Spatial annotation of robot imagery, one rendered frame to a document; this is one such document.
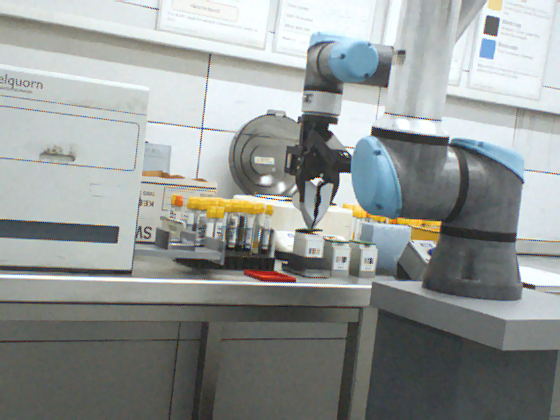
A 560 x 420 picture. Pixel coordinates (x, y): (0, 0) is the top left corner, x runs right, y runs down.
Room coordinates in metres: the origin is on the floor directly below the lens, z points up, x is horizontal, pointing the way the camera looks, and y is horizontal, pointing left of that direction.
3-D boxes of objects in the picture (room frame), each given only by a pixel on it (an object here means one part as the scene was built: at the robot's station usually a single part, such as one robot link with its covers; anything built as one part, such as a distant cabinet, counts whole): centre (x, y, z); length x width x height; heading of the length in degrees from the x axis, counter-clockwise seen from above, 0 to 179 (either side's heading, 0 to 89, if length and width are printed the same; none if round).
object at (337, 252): (1.74, -0.12, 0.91); 0.05 x 0.04 x 0.07; 32
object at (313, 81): (1.71, -0.06, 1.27); 0.09 x 0.08 x 0.11; 19
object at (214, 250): (1.51, 0.19, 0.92); 0.21 x 0.07 x 0.05; 122
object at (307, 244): (1.70, -0.06, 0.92); 0.05 x 0.04 x 0.06; 30
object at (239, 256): (1.67, 0.09, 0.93); 0.17 x 0.09 x 0.11; 122
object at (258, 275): (1.58, 0.00, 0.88); 0.07 x 0.07 x 0.01; 32
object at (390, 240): (1.86, -0.23, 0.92); 0.10 x 0.07 x 0.10; 123
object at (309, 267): (1.70, -0.06, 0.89); 0.09 x 0.05 x 0.04; 30
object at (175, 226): (1.78, 0.11, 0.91); 0.20 x 0.10 x 0.07; 122
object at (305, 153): (1.72, -0.05, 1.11); 0.09 x 0.08 x 0.12; 30
